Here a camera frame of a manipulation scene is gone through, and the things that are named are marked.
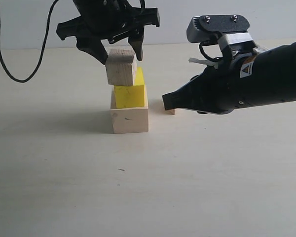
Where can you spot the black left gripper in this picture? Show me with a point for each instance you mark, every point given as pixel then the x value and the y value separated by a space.
pixel 98 17

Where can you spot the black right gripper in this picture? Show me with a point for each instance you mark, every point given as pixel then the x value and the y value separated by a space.
pixel 240 85

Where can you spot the medium wooden cube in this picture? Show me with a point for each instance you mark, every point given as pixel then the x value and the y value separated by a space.
pixel 121 67

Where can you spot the small wooden cube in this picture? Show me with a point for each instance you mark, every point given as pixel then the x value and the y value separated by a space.
pixel 170 112

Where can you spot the yellow cube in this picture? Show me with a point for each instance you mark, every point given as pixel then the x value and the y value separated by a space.
pixel 131 96

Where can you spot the large wooden cube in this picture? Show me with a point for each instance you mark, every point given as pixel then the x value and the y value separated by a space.
pixel 129 120

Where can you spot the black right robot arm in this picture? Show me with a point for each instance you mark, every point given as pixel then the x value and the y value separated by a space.
pixel 281 69

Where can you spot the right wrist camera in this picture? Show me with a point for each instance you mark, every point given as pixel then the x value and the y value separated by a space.
pixel 221 30

